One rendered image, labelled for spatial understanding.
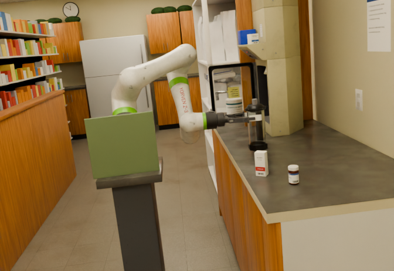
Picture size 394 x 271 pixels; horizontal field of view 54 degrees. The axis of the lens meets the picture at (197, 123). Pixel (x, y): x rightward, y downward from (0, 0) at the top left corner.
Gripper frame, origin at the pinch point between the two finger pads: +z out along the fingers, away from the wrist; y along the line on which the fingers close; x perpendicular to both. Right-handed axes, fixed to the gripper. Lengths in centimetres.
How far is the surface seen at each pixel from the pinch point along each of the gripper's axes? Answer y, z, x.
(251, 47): 30.1, 6.4, -35.3
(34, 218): 144, -178, 103
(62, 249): 103, -144, 116
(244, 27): 67, 10, -48
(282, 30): 30, 26, -43
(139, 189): -11, -63, 30
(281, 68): 30.2, 23.7, -21.5
